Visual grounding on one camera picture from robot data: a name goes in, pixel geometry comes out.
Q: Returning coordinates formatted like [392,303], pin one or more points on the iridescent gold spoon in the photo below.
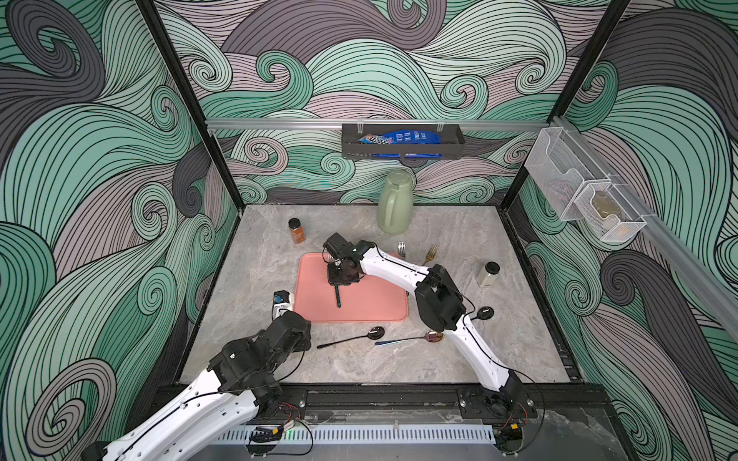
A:
[431,337]

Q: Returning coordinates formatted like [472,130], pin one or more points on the white perforated cable duct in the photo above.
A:
[389,434]

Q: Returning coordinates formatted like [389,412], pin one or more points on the small clear wall bin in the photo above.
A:
[605,212]

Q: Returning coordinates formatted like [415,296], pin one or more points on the green plastic pitcher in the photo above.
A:
[396,202]

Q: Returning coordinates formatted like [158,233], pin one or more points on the small black spoon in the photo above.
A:
[484,313]

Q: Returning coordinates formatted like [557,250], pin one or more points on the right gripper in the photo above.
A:
[337,278]

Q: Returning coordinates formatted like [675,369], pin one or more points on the aluminium wall rail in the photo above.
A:
[319,124]

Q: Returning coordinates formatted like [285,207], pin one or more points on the blue snack packet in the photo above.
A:
[403,137]

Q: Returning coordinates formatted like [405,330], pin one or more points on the gold fork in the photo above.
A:
[431,255]

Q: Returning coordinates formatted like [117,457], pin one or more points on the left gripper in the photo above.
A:
[306,337]

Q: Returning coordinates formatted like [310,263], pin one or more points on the orange spice jar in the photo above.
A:
[296,230]

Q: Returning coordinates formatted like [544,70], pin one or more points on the black wall basket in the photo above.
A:
[452,146]

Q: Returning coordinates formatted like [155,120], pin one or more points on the right side aluminium rail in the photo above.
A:
[721,303]

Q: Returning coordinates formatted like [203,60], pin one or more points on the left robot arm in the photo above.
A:
[237,386]

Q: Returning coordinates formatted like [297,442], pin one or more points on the black front base frame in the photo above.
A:
[470,401]

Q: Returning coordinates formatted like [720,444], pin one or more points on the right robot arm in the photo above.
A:
[440,306]

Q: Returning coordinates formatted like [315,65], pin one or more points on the pink plastic tray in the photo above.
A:
[370,300]

